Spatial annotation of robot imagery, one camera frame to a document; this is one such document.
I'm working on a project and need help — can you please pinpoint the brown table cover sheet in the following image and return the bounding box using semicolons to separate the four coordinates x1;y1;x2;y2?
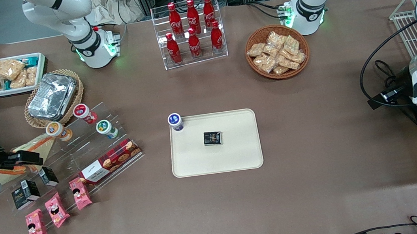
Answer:
0;0;417;234

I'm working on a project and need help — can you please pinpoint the small bottle orange lid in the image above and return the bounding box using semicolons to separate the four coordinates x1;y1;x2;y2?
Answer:
45;119;74;144

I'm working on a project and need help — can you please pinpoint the black power cable with plug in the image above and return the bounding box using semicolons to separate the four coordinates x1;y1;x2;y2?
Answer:
374;55;417;130

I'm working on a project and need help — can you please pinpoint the small bottle blue lid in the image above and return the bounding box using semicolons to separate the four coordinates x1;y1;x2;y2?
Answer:
167;112;185;133

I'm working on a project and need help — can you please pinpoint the clear wrapped cracker packet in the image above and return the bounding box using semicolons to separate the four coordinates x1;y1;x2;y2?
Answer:
254;52;279;75
263;43;282;60
282;34;301;56
246;42;267;58
277;54;301;72
265;30;285;50
291;51;307;65
272;63;291;76

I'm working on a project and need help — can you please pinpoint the aluminium foil container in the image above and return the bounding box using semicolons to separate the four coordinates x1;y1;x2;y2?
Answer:
24;70;81;124

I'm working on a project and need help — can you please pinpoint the white rectangular bin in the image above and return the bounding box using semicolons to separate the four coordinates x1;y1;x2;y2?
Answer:
0;52;50;97

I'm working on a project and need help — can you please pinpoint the clear acrylic bottle rack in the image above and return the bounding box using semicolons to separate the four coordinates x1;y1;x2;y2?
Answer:
150;0;230;72

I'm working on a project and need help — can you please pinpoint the cream plastic tray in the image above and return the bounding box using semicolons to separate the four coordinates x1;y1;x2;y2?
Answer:
166;107;265;179

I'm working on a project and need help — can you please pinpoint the small bottle green lid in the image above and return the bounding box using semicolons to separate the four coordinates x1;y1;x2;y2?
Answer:
95;118;120;142

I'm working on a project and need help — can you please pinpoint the pink snack packet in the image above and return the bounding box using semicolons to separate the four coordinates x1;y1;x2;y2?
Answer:
43;191;72;230
24;208;49;234
68;175;94;212

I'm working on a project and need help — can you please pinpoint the clear acrylic stepped stand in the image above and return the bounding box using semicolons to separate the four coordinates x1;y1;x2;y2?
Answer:
0;97;151;224

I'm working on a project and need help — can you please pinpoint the oval wicker basket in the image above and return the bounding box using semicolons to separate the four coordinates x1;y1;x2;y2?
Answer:
19;67;89;131

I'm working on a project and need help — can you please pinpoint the red plaid cookie box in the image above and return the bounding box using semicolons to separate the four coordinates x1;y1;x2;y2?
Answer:
75;137;146;187

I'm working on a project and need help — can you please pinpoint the small bottle red lid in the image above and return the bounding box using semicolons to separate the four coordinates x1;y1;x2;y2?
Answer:
72;102;99;127

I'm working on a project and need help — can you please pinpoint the round wicker basket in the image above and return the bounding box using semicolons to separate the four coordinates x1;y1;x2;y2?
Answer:
242;21;313;84

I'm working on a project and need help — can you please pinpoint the beige crumpled sheet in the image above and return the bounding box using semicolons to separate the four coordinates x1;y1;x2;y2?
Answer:
88;0;147;29

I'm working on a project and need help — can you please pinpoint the triangular sandwich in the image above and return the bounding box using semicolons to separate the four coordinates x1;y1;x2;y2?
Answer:
0;165;28;186
10;132;58;170

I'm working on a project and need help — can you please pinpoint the small black carton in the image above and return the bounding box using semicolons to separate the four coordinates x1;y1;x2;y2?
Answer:
38;165;60;188
203;130;223;147
10;179;42;211

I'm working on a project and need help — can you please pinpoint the red Coca-Cola bottle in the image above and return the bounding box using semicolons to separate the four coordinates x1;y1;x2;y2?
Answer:
185;0;202;36
186;27;203;60
208;20;225;55
165;32;183;66
167;2;185;39
201;0;218;33

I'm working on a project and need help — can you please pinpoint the white wire rack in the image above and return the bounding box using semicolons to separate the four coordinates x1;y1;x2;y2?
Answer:
387;0;417;61

